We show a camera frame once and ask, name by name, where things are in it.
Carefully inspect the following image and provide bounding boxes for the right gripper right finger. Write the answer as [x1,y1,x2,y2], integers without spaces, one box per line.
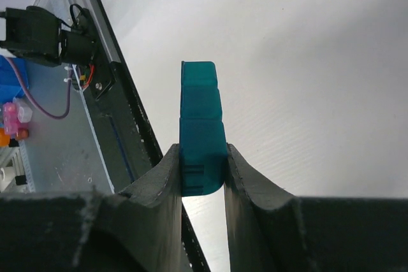
[224,145,407,271]

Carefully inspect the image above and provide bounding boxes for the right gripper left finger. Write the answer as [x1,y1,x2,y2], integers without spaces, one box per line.
[1,145,182,271]

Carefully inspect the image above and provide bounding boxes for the teal weekly pill organizer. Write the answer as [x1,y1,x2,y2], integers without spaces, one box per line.
[179,61,228,197]

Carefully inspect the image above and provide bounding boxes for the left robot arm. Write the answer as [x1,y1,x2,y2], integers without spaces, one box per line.
[1,6,96,67]

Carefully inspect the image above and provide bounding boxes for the orange objects outside cell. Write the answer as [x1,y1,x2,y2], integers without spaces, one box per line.
[0,127,29,148]

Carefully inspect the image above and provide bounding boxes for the pink pill organizer outside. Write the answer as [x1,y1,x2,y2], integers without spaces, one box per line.
[2,97,33,136]

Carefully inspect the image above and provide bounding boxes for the blue box outside cell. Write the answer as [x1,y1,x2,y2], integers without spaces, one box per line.
[0,56,29,104]

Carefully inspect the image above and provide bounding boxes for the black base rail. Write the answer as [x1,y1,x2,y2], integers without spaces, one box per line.
[76,0,209,271]

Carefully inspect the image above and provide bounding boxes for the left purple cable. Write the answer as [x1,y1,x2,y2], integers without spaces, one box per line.
[6,57,73,118]

